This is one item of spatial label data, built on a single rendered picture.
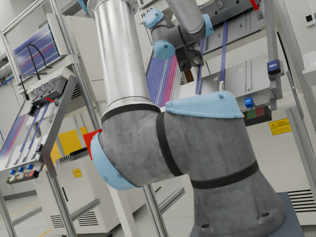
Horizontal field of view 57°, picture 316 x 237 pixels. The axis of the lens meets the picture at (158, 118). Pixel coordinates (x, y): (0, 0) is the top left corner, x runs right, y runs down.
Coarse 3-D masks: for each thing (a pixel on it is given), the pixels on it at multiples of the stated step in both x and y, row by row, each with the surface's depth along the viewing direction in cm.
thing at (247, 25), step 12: (252, 12) 133; (264, 12) 127; (216, 24) 146; (228, 24) 139; (240, 24) 133; (252, 24) 128; (264, 24) 122; (216, 36) 140; (228, 36) 134; (240, 36) 128; (204, 48) 140; (216, 48) 141
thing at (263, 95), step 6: (252, 90) 102; (258, 90) 100; (264, 90) 99; (270, 90) 99; (240, 96) 104; (246, 96) 103; (252, 96) 103; (258, 96) 102; (264, 96) 102; (270, 96) 101; (240, 102) 106; (258, 102) 104; (264, 102) 104; (240, 108) 109; (246, 108) 108
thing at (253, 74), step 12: (252, 60) 114; (264, 60) 110; (216, 72) 123; (228, 72) 119; (240, 72) 114; (252, 72) 110; (264, 72) 106; (192, 84) 129; (204, 84) 124; (216, 84) 119; (228, 84) 114; (240, 84) 110; (252, 84) 106; (264, 84) 103; (180, 96) 129
